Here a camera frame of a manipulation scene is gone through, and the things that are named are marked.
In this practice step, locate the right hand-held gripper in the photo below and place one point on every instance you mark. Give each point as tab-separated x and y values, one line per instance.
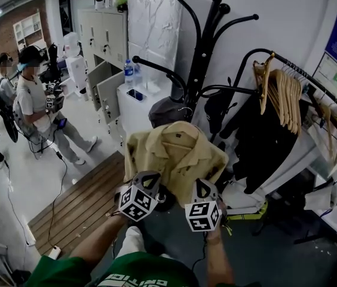
202	217

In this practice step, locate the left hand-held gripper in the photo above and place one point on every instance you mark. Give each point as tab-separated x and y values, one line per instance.
137	203

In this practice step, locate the beige shirt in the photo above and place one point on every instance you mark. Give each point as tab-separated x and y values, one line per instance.
174	157

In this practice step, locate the person's left forearm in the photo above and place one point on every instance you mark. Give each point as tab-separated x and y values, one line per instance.
96	244

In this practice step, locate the person's right forearm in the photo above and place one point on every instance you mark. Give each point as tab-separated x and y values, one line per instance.
219	256

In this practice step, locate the person's right hand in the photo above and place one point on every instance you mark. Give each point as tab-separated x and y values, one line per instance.
224	212

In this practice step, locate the person's white trousers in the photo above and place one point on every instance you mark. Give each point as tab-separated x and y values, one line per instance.
134	239

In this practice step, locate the white cabinet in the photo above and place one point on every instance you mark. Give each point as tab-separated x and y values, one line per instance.
138	121

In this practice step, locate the wooden slat platform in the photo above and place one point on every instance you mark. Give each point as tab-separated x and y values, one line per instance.
82	202

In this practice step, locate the grey cap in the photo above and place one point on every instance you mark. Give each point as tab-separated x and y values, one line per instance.
165	111

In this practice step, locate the black hanging garment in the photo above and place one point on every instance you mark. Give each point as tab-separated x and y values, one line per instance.
264	142

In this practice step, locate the person's green t-shirt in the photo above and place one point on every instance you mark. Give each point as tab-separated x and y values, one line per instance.
144	269

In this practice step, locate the dark smartphone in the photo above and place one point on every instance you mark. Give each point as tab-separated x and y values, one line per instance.
136	94

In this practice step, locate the blue label water bottle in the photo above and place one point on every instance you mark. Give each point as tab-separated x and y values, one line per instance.
128	72

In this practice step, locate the white table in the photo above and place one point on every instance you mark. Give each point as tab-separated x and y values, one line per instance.
315	160

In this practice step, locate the white paper bag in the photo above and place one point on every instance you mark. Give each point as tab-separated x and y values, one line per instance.
324	202

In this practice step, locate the white power adapter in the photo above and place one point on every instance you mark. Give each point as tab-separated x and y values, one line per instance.
54	252

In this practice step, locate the row of wooden hangers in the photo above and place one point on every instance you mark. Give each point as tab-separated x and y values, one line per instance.
288	100

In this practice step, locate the white water dispenser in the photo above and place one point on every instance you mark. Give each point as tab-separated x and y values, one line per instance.
74	67

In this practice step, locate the white marbled panel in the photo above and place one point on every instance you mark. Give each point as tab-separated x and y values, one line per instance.
153	34

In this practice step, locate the grey metal lockers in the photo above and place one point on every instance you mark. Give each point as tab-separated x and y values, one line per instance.
105	40

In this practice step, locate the black metal coat rack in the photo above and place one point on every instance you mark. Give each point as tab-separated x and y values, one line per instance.
207	40

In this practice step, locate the black garment rack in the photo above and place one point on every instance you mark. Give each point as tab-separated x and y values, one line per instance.
300	70

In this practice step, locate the white floor plan poster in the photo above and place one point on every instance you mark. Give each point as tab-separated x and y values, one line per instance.
334	76

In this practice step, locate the white cup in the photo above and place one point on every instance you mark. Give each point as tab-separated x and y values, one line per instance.
99	4

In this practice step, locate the white wall shelf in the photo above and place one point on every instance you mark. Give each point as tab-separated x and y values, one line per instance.
29	30

